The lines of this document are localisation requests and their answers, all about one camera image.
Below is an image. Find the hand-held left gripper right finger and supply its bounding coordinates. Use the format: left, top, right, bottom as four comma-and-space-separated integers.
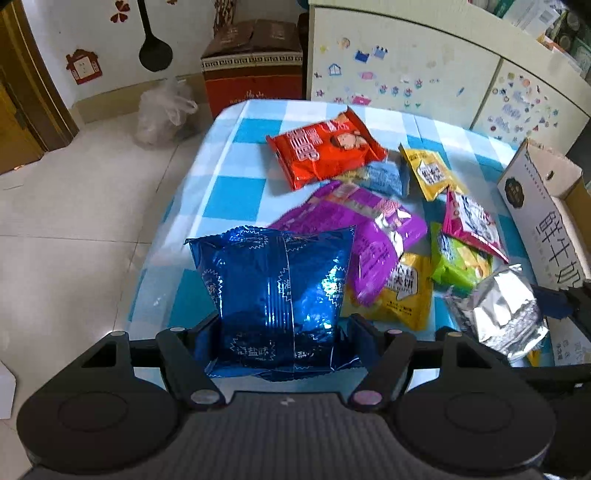
340, 313, 502, 412

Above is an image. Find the white carton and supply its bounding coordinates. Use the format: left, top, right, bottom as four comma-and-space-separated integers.
503, 2, 561, 40

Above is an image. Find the blue white checked tablecloth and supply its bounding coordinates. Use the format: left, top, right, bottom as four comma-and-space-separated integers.
127, 99, 555, 370

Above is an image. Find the large yellow waffle packet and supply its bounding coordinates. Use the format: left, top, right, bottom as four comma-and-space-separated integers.
342, 251, 435, 331

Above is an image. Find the brown red cardboard carton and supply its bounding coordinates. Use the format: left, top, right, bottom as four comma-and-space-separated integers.
201, 19, 304, 118

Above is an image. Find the clear plastic bag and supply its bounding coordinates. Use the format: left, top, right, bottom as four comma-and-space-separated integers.
135, 78, 199, 147

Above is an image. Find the light blue snack packet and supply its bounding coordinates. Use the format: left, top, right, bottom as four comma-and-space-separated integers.
335, 152, 411, 198

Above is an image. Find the wooden door frame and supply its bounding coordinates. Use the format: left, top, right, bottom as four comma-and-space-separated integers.
0, 0, 79, 175

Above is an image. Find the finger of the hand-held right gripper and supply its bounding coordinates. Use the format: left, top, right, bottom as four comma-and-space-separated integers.
509, 362, 591, 400
530, 277, 591, 320

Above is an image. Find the green snack packet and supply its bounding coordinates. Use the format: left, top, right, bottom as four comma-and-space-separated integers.
430, 222, 494, 291

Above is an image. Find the cream cabinet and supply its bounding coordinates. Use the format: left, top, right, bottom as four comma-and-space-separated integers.
305, 0, 591, 154

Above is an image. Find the purple snack packet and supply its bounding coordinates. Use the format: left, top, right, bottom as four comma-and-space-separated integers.
269, 181, 428, 308

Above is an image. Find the pink snack packet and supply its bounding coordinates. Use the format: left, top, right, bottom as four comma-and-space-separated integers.
442, 187, 510, 264

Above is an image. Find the shiny blue snack packet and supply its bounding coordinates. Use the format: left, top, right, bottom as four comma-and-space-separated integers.
185, 225, 363, 383

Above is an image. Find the cardboard box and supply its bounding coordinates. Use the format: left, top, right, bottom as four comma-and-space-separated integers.
496, 137, 591, 370

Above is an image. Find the white paper sheet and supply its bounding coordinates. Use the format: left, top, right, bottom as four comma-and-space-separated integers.
0, 360, 17, 419

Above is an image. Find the red house wall sticker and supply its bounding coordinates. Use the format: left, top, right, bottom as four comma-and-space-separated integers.
65, 47, 100, 86

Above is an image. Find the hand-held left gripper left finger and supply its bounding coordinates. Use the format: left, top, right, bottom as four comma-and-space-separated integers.
81, 314, 227, 411

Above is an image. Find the red snack packet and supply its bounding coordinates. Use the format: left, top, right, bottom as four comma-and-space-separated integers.
266, 107, 389, 192

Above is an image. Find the small yellow snack packet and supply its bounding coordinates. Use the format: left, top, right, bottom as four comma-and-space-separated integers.
398, 143, 469, 203

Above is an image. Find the silver foil snack packet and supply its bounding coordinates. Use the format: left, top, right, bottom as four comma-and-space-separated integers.
444, 263, 550, 363

